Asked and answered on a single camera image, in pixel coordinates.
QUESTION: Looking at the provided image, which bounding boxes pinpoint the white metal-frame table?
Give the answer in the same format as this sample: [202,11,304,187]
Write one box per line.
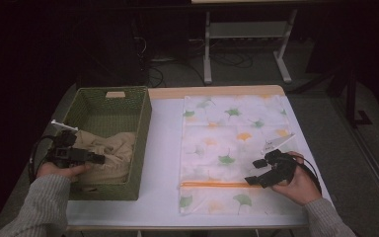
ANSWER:
[190,0,327,85]

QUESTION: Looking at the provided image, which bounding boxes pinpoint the white table mat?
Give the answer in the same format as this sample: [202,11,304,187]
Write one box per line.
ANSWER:
[66,96,334,228]

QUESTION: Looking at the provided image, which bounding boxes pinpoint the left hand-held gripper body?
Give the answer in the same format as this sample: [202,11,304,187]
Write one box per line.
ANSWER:
[47,118,91,169]

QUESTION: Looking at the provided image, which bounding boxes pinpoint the green woven basket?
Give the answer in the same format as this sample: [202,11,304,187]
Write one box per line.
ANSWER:
[50,85,153,201]

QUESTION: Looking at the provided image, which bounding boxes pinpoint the black floor cables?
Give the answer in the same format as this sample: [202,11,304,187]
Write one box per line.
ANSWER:
[146,48,255,88]

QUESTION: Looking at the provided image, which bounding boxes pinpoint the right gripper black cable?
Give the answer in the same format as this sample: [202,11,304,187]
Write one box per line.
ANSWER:
[289,153,324,196]

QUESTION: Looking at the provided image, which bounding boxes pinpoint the black metal stand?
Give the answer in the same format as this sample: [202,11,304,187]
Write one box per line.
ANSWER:
[329,65,373,127]

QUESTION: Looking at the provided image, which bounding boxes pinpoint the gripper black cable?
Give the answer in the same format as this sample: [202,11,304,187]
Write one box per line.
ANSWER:
[289,153,324,196]
[28,134,58,185]

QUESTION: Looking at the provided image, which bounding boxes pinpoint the metal floor rail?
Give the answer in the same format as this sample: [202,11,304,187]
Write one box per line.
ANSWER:
[335,98,379,221]

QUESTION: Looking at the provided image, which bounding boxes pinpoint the person's left hand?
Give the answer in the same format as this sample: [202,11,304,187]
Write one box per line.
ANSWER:
[36,162,93,183]

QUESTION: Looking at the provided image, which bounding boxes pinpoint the leaf-print mesh laundry bag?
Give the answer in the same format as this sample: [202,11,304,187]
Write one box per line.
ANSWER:
[178,94,305,216]

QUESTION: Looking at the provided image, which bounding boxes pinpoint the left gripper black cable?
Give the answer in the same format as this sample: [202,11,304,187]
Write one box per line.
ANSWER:
[28,134,58,185]

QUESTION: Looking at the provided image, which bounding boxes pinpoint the beige pants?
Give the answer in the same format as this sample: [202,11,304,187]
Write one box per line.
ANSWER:
[70,129,136,194]

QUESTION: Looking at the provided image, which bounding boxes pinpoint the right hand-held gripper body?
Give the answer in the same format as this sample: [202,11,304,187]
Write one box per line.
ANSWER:
[261,132,298,190]

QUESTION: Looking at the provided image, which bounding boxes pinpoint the person's right hand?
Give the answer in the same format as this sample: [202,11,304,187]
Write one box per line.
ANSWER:
[269,151,324,207]

